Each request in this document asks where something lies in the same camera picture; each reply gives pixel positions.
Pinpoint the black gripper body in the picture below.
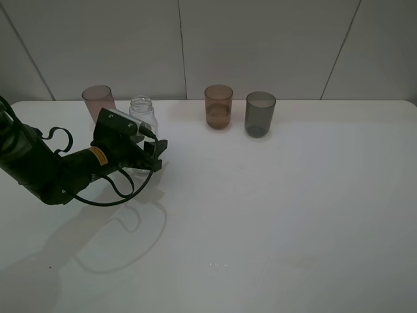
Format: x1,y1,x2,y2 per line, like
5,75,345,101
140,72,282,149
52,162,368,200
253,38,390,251
60,133,147,192

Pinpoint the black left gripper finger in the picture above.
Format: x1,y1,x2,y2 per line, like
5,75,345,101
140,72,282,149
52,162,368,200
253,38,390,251
120,156,162,172

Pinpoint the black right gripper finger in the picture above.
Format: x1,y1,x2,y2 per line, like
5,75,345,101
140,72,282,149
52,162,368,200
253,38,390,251
143,140,168,158

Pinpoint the clear glass bottle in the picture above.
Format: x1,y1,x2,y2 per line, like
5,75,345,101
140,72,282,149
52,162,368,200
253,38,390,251
128,95,160,173

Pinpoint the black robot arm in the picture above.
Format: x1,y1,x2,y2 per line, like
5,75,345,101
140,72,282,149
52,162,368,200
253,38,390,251
1,98,167,207

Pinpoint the pink translucent cup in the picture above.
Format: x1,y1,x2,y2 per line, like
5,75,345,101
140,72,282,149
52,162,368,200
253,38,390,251
81,85,116,123

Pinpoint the orange translucent cup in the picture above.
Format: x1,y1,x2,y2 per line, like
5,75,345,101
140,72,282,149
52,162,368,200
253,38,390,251
205,85,233,130

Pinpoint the grey translucent cup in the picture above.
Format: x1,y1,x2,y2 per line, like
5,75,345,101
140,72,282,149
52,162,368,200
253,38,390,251
244,91,276,138

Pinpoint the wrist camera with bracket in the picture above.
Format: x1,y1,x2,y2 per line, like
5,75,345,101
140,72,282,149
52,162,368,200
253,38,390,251
93,108,156,143

